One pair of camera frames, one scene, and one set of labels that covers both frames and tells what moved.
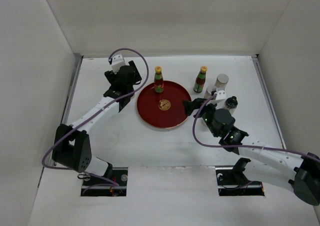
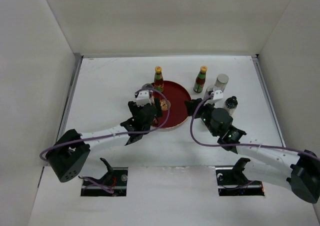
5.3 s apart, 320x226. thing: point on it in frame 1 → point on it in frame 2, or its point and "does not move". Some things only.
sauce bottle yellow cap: (200, 81) does not move
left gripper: (112, 77) → (134, 108)
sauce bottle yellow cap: (159, 86) does not move
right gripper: (191, 105) does not move
